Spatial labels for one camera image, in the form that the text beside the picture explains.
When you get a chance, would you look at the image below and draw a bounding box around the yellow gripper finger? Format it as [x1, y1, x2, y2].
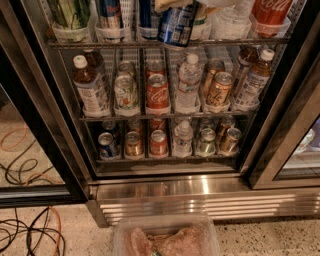
[155, 0, 193, 13]

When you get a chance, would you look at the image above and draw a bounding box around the blue pepsi can top shelf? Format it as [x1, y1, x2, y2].
[157, 0, 199, 48]

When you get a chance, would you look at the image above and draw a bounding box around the white green can top shelf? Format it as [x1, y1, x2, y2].
[191, 3, 211, 40]

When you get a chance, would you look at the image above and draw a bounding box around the white green can shelf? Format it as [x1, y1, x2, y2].
[114, 74, 140, 116]
[191, 3, 211, 40]

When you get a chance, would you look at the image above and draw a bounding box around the red bull can top shelf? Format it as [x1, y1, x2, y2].
[96, 0, 124, 43]

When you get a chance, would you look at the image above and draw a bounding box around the rear coca-cola can middle shelf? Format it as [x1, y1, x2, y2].
[145, 60, 166, 78]

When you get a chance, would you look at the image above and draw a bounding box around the rear white can middle shelf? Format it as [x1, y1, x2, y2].
[118, 60, 136, 78]

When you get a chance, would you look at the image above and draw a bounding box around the water bottle middle shelf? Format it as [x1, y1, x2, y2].
[175, 53, 202, 114]

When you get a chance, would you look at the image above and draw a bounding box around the rear orange can middle shelf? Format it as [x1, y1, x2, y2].
[202, 58, 225, 96]

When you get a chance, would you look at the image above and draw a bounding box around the orange can shelf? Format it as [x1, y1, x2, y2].
[206, 72, 233, 107]
[202, 58, 225, 96]

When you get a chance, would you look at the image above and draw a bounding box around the front coca-cola can middle shelf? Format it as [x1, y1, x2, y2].
[146, 74, 171, 115]

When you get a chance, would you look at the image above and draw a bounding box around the white green can middle shelf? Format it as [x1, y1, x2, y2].
[114, 74, 140, 116]

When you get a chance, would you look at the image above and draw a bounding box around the front orange can middle shelf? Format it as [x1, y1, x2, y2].
[206, 72, 233, 107]

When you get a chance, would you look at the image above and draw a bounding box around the stainless steel fridge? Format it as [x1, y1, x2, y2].
[21, 0, 320, 227]

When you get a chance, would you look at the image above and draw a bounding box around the red coca-cola can top shelf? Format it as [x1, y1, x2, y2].
[251, 0, 293, 38]

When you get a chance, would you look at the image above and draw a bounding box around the rear blue can bottom shelf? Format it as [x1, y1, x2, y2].
[102, 121, 120, 140]

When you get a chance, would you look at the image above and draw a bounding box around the rear bronze can bottom shelf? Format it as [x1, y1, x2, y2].
[216, 115, 235, 143]

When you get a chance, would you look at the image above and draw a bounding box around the bronze can shelf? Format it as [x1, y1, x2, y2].
[218, 127, 242, 156]
[216, 115, 235, 143]

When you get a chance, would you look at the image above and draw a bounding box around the water bottle bottom shelf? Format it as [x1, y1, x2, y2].
[173, 120, 193, 158]

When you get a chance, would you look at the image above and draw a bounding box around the front red can bottom shelf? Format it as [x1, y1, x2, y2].
[149, 130, 168, 158]

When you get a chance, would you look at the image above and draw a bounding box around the front gold can bottom shelf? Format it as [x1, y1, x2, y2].
[125, 131, 144, 159]

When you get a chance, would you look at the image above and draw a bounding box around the front silver can bottom shelf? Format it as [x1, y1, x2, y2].
[195, 128, 216, 157]

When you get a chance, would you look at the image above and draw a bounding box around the front bronze can bottom shelf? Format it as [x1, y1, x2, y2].
[218, 127, 242, 156]

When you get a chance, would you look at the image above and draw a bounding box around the front blue can bottom shelf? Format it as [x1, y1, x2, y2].
[98, 132, 119, 160]

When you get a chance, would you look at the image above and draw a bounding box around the left glass fridge door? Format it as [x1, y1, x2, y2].
[0, 0, 89, 208]

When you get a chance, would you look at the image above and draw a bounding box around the glass fridge door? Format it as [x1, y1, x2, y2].
[0, 0, 89, 208]
[249, 59, 320, 190]

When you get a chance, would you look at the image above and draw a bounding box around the right glass fridge door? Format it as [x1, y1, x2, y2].
[249, 59, 320, 190]

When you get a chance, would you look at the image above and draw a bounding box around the left rear tea bottle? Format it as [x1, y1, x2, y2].
[84, 49, 107, 82]

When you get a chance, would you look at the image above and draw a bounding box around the right rear tea bottle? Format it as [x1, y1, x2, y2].
[232, 46, 259, 92]

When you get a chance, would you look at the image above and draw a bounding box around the left front tea bottle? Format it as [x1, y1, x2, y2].
[73, 55, 110, 118]

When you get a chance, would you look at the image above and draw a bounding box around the clear plastic container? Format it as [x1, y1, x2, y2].
[112, 213, 220, 256]

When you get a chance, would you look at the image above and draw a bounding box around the orange cable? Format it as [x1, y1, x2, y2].
[0, 125, 64, 256]

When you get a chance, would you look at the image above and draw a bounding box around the black cable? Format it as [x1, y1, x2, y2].
[0, 139, 67, 256]

